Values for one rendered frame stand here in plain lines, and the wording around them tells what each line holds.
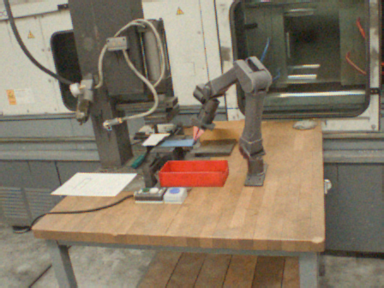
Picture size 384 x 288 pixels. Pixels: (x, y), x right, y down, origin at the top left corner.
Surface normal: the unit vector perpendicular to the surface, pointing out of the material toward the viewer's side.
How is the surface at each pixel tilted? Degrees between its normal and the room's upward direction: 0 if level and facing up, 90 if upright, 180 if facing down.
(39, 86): 90
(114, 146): 90
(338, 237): 90
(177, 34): 90
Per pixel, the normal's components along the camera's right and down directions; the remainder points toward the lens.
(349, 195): -0.32, 0.35
